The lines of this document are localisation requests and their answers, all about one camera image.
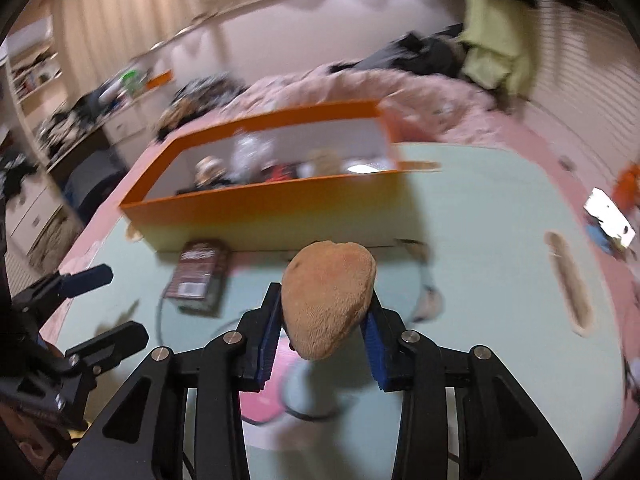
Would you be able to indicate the dark brown snack packet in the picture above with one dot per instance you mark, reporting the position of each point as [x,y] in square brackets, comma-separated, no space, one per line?
[197,275]

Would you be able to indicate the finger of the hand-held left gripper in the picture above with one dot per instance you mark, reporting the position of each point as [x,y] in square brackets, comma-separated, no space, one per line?
[85,280]
[110,342]

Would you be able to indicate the black box under desk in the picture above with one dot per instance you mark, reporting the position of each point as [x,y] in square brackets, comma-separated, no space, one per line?
[92,180]

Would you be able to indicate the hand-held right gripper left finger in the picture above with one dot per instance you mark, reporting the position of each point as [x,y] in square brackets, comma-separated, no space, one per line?
[267,350]

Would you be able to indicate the white desk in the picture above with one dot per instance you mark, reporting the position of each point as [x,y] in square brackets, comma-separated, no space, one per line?
[125,125]

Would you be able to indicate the brown plush on bed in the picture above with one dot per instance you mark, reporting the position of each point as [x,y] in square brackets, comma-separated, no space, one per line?
[175,117]

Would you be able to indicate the blue phone stand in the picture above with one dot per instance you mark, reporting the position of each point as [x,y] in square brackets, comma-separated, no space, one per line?
[597,237]

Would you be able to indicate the white bookshelf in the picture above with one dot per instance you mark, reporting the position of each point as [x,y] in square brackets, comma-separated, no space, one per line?
[30,60]

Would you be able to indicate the beige curtain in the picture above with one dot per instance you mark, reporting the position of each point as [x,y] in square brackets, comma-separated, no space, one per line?
[150,0]

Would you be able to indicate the orange and white box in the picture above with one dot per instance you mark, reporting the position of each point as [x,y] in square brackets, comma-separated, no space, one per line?
[160,80]

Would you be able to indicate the green and white bag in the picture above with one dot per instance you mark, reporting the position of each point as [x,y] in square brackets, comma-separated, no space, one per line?
[131,79]

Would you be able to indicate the smartphone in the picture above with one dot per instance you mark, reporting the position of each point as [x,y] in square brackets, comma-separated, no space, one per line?
[607,215]

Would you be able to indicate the black and white patterned cloth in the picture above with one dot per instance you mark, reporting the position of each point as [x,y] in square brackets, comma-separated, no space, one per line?
[205,89]

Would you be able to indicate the person's left forearm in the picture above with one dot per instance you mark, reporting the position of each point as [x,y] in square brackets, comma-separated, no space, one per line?
[30,445]

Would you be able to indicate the clear plastic wrap ball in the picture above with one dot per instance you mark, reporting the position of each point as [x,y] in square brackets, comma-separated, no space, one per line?
[250,155]

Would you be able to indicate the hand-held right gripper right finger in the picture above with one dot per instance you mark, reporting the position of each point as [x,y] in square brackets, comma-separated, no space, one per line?
[375,355]

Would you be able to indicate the pile of dark clothes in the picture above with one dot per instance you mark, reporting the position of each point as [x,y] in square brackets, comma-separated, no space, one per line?
[415,52]

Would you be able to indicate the orange bottle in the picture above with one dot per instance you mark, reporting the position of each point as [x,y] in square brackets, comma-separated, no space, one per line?
[629,182]

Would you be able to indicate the brown plush toy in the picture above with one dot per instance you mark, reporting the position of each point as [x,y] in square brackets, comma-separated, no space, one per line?
[325,300]

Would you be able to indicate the cartoon printed lap table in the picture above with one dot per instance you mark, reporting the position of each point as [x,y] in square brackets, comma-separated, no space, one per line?
[350,85]

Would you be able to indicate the orange cardboard box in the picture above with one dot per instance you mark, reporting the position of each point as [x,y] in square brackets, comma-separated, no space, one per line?
[275,220]

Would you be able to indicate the black and red packet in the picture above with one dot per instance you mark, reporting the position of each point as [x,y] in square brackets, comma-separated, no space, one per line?
[281,172]

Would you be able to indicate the light green hanging garment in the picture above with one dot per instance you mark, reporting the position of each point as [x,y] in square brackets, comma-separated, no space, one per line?
[492,40]

